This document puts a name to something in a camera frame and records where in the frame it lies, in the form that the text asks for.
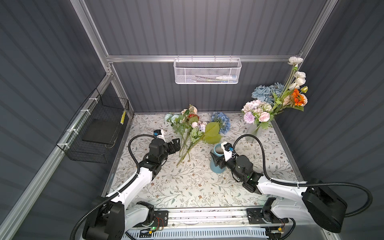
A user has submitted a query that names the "blue ceramic vase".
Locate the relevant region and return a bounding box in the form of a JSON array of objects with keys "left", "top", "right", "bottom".
[{"left": 210, "top": 144, "right": 225, "bottom": 174}]

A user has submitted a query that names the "clear ribbed glass vase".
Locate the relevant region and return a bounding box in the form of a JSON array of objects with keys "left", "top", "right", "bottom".
[{"left": 245, "top": 124, "right": 263, "bottom": 143}]

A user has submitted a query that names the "blue rose bouquet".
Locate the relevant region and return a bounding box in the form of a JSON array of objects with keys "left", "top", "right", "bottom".
[{"left": 251, "top": 83, "right": 284, "bottom": 105}]

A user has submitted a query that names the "peach rose stem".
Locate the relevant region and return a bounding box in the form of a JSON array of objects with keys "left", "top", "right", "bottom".
[{"left": 283, "top": 86, "right": 308, "bottom": 108}]

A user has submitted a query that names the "orange gerbera flower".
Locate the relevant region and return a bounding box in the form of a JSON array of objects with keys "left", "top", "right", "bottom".
[{"left": 290, "top": 89, "right": 308, "bottom": 112}]

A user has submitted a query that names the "white ranunculus stem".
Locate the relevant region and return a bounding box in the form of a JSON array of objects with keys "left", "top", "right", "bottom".
[{"left": 273, "top": 56, "right": 306, "bottom": 115}]

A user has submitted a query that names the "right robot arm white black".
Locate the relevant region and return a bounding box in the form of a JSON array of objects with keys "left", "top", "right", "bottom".
[{"left": 211, "top": 153, "right": 348, "bottom": 233}]

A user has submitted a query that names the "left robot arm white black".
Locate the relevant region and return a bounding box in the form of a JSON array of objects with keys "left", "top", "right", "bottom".
[{"left": 77, "top": 137, "right": 181, "bottom": 240}]

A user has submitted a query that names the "mixed pastel flower bunch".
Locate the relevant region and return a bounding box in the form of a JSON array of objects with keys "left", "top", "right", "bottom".
[{"left": 165, "top": 105, "right": 208, "bottom": 165}]

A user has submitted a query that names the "blue hydrangea flower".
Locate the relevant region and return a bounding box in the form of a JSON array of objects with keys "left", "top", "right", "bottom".
[{"left": 211, "top": 112, "right": 231, "bottom": 135}]

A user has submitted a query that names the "marker pen in basket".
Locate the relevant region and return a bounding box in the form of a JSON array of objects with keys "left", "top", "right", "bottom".
[{"left": 195, "top": 75, "right": 238, "bottom": 83}]

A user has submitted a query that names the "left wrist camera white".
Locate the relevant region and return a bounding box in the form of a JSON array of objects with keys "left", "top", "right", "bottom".
[{"left": 153, "top": 129, "right": 166, "bottom": 142}]

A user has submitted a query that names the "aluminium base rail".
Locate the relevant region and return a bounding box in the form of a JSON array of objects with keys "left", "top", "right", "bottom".
[{"left": 86, "top": 206, "right": 340, "bottom": 240}]

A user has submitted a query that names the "white wire mesh basket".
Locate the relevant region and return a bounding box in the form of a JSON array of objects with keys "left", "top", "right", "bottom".
[{"left": 173, "top": 57, "right": 242, "bottom": 85}]

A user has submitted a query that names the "black wire basket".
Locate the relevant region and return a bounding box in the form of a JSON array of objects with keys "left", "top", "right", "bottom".
[{"left": 57, "top": 90, "right": 130, "bottom": 164}]

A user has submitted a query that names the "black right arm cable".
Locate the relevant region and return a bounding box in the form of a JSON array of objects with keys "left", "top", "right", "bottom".
[{"left": 232, "top": 133, "right": 373, "bottom": 218}]

